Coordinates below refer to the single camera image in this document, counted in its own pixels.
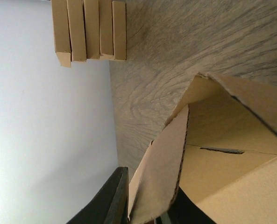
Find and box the folded cardboard box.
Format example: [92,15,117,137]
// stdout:
[51,0,71,68]
[112,0,127,61]
[67,0,87,62]
[84,0,100,59]
[99,0,114,60]

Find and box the brown cardboard box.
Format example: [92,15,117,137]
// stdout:
[128,73,277,224]

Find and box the bottom folded cardboard box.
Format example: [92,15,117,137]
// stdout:
[112,0,127,61]

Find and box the top folded cardboard box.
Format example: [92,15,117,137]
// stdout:
[51,0,71,68]

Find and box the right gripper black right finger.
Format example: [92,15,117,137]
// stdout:
[167,187,215,224]

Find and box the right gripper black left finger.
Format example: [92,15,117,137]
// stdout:
[68,167,129,224]

